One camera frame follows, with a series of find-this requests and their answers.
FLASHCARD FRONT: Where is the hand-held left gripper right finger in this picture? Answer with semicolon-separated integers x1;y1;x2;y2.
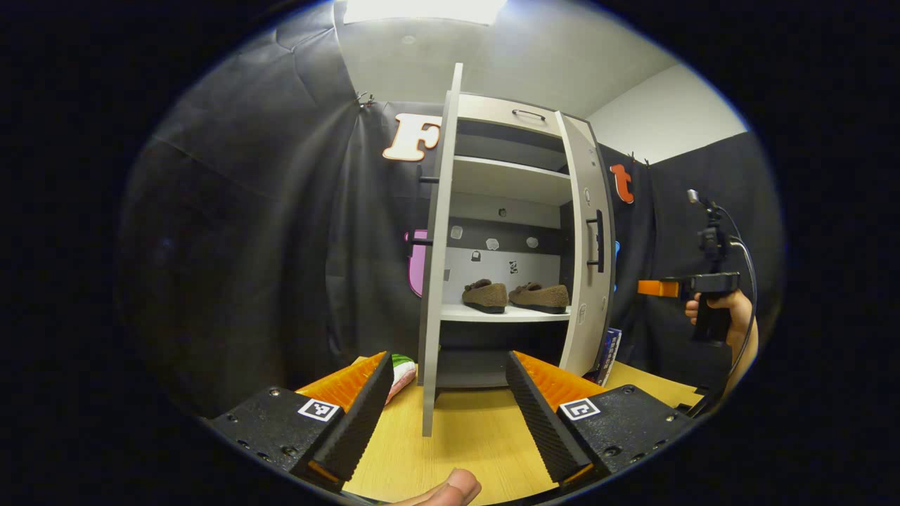
504;349;698;487

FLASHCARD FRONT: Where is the dark blue book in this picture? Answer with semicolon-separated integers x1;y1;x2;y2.
596;327;624;387

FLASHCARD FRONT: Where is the white cabinet door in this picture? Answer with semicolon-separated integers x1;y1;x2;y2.
554;110;619;378
406;63;465;438

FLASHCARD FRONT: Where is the green pink white packet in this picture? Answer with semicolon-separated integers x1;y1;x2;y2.
385;353;418;406

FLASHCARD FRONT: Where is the ceiling light panel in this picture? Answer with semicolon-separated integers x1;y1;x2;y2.
343;0;508;26

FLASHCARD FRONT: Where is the brown fuzzy shoe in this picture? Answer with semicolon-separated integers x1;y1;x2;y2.
508;282;570;315
462;279;508;314

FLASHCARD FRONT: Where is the black backdrop cloth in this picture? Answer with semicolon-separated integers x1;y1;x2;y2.
116;4;785;422

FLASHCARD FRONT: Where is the white grey shoe cabinet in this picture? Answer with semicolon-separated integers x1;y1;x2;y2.
406;63;619;438

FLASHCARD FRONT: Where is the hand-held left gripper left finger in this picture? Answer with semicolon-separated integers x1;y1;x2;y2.
206;350;396;494

